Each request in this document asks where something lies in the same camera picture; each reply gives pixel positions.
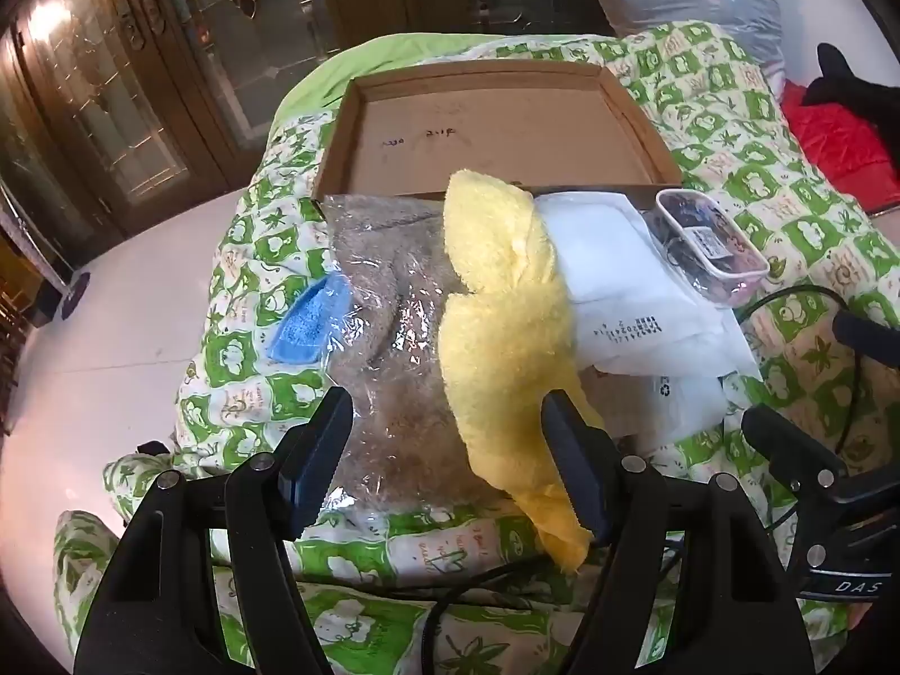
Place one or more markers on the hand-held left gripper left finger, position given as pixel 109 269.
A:
pixel 309 467

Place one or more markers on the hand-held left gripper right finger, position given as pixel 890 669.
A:
pixel 580 467

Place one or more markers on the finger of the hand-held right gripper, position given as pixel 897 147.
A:
pixel 868 336
pixel 784 439

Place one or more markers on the blue towel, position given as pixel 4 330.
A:
pixel 309 323

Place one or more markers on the yellow towel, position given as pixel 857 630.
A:
pixel 506 337

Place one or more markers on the pink clear pencil case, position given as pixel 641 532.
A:
pixel 703 246

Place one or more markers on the white gauze packet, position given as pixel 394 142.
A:
pixel 619 281

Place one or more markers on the brown fluffy cloth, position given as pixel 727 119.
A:
pixel 394 281

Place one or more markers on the shallow cardboard box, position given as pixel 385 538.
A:
pixel 492 126

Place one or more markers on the small white plastic packet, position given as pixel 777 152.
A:
pixel 685 401

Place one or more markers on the green printed quilt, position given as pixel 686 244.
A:
pixel 773 176

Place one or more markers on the red cloth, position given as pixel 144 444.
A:
pixel 837 147

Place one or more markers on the black cloth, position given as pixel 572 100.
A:
pixel 844 84

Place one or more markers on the dark wooden furniture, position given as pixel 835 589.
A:
pixel 24 323

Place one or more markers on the lime green sheet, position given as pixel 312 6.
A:
pixel 316 77

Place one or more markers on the wooden glass door cabinet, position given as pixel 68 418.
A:
pixel 105 84

